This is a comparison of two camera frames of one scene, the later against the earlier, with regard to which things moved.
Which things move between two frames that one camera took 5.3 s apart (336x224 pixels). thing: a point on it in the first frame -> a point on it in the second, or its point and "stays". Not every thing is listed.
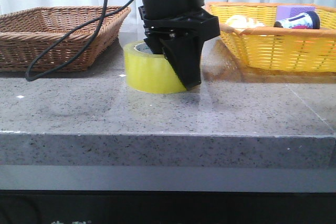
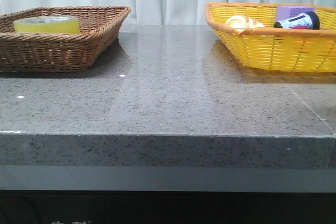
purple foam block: (284, 12) stays
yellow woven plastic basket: (273, 49) stays
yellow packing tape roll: (149, 73) -> (47, 24)
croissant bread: (241, 21) stays
